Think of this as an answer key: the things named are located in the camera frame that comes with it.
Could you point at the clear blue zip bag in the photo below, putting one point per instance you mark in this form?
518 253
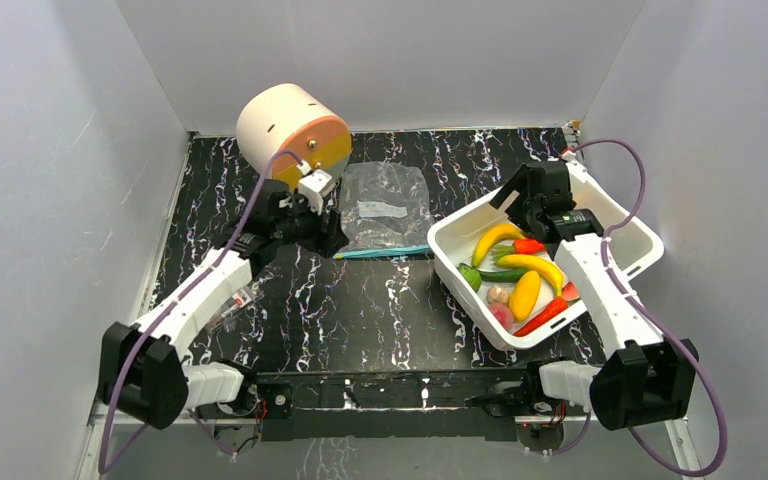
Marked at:
385 210

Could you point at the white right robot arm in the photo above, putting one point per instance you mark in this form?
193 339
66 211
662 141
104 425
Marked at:
645 379

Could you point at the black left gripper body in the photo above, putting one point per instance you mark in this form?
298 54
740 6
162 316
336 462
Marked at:
302 227

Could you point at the red chili pepper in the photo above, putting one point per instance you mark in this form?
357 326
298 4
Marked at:
552 309

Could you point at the round pastel drawer cabinet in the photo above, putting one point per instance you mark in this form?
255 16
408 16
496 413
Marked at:
284 133

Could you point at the white plastic bin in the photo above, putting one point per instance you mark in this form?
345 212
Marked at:
635 248

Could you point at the watermelon slice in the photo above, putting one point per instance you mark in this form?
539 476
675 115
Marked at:
570 293

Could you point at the long yellow banana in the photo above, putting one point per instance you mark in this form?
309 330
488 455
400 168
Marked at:
548 270

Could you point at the pink peach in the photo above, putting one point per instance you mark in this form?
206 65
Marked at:
503 315

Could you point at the beige garlic bulb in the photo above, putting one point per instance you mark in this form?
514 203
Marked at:
498 295

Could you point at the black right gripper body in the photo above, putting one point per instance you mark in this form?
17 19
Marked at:
526 187

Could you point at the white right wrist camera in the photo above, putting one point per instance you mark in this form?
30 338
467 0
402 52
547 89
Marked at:
575 166

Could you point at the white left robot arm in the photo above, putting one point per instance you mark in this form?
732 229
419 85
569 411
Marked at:
142 373

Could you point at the yellow mango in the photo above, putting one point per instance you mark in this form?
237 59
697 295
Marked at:
524 296

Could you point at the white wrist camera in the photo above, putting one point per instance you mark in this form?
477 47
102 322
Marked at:
575 166
316 187

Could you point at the small yellow banana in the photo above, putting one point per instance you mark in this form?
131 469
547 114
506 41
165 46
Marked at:
491 237

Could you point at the green cucumber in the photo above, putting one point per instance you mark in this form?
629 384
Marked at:
476 277

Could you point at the small clear wrapper packet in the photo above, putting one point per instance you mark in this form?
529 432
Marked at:
225 317

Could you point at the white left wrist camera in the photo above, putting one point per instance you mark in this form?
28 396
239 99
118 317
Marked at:
316 187

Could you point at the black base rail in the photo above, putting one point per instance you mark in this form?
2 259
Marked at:
492 403

